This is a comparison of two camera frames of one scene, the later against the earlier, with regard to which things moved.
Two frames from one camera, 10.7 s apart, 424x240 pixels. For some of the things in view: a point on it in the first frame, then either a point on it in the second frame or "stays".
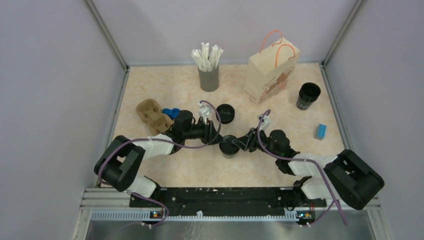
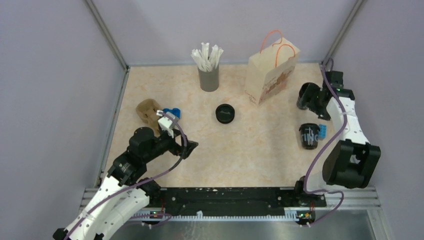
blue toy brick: x=320 y=131 stays
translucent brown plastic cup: x=229 y=156 → x=309 y=135
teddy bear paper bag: x=268 y=72 stays
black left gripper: x=209 y=133 → x=176 y=149
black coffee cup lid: x=228 y=147 → x=309 y=130
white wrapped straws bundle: x=205 y=63 stays
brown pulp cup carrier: x=149 y=111 stays
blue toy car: x=173 y=113 stays
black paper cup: x=308 y=93 stays
